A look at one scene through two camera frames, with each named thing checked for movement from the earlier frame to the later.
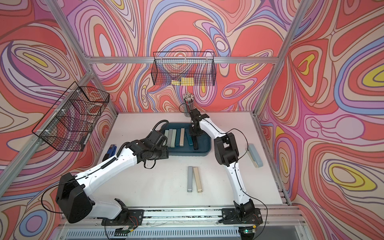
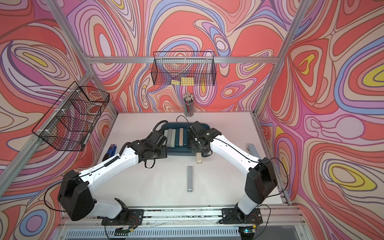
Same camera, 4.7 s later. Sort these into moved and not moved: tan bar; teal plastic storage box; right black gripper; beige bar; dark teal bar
Moved: tan bar; right black gripper
Not moved: teal plastic storage box; beige bar; dark teal bar
